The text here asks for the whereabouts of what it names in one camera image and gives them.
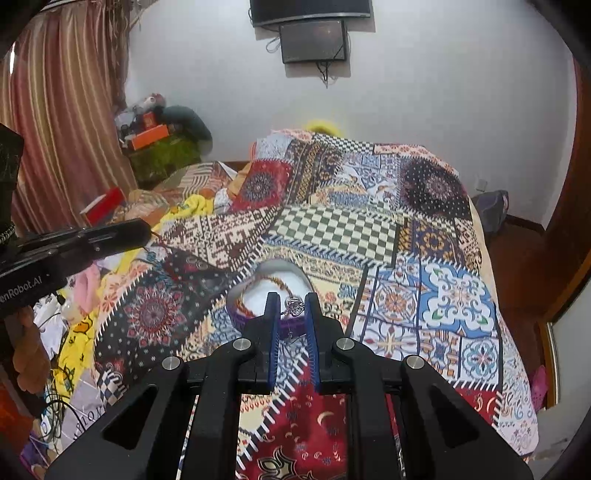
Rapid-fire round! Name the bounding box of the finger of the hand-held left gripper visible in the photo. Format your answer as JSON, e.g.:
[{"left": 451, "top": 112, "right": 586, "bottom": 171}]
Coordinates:
[{"left": 21, "top": 219, "right": 153, "bottom": 274}]

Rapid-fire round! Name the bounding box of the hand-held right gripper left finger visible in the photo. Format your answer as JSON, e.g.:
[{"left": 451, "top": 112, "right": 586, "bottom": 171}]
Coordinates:
[{"left": 44, "top": 293, "right": 281, "bottom": 480}]

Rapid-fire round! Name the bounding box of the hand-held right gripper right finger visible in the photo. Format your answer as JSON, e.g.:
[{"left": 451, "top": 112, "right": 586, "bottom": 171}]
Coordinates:
[{"left": 304, "top": 292, "right": 534, "bottom": 480}]

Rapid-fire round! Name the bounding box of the silver pendant necklace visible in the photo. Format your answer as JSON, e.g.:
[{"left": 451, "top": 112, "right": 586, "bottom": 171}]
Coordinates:
[{"left": 283, "top": 295, "right": 308, "bottom": 347}]

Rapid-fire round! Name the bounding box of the purple heart-shaped jewelry box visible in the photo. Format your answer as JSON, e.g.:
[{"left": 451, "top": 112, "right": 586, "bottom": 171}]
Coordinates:
[{"left": 225, "top": 259, "right": 320, "bottom": 343}]

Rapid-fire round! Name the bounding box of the person's left hand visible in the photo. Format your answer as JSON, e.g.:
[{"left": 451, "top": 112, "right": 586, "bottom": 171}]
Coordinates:
[{"left": 13, "top": 307, "right": 52, "bottom": 394}]

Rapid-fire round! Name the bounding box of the red box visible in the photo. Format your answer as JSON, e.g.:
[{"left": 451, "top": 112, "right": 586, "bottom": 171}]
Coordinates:
[{"left": 80, "top": 186, "right": 126, "bottom": 228}]

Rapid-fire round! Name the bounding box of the yellow duck print cloth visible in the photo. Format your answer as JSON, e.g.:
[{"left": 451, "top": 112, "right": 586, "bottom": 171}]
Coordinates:
[{"left": 55, "top": 310, "right": 105, "bottom": 411}]

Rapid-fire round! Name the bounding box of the plain yellow cloth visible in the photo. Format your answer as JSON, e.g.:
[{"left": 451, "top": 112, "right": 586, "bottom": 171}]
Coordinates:
[{"left": 157, "top": 194, "right": 219, "bottom": 234}]

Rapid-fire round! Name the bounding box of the green cloth covered table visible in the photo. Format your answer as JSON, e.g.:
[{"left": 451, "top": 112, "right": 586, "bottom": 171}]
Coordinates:
[{"left": 127, "top": 137, "right": 205, "bottom": 186}]

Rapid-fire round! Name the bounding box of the orange box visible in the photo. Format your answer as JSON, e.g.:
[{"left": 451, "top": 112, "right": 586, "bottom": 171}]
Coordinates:
[{"left": 128, "top": 124, "right": 170, "bottom": 151}]

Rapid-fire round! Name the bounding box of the patchwork printed blanket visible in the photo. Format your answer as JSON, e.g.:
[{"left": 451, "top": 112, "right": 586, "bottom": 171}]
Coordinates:
[{"left": 92, "top": 129, "right": 539, "bottom": 480}]

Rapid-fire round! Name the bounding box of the dark green bag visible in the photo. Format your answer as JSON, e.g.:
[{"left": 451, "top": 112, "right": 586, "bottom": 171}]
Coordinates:
[{"left": 161, "top": 104, "right": 214, "bottom": 145}]

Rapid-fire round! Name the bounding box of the striped pink curtain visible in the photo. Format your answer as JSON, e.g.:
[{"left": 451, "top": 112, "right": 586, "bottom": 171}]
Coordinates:
[{"left": 0, "top": 0, "right": 140, "bottom": 237}]

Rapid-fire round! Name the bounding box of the yellow fluffy item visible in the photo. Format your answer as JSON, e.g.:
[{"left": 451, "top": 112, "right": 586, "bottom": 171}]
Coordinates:
[{"left": 306, "top": 119, "right": 343, "bottom": 137}]

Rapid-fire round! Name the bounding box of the dark blue bag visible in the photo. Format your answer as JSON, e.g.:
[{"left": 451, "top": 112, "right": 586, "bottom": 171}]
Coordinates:
[{"left": 473, "top": 189, "right": 511, "bottom": 237}]

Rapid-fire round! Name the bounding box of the pink plastic item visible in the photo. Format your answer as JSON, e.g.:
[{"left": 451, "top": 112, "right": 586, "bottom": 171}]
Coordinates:
[{"left": 530, "top": 364, "right": 548, "bottom": 411}]

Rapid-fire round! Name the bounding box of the wooden door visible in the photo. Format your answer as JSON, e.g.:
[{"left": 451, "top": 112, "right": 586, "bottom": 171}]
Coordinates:
[{"left": 538, "top": 55, "right": 591, "bottom": 326}]

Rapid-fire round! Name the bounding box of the orange beaded bracelet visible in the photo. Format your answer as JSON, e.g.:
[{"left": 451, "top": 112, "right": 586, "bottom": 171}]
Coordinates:
[{"left": 239, "top": 274, "right": 297, "bottom": 320}]

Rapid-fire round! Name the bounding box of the black floor cable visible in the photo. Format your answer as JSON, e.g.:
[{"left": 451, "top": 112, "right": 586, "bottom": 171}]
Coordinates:
[{"left": 39, "top": 357, "right": 81, "bottom": 446}]

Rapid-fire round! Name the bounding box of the black wall cable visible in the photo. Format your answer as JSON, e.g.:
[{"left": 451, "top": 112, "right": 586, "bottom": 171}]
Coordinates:
[{"left": 316, "top": 61, "right": 340, "bottom": 88}]

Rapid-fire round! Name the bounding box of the small black wall screen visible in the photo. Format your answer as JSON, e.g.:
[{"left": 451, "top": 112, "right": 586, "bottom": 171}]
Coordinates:
[{"left": 279, "top": 20, "right": 348, "bottom": 64}]

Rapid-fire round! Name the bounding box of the large black wall screen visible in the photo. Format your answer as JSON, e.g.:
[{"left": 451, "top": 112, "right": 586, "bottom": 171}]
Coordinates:
[{"left": 249, "top": 0, "right": 373, "bottom": 29}]

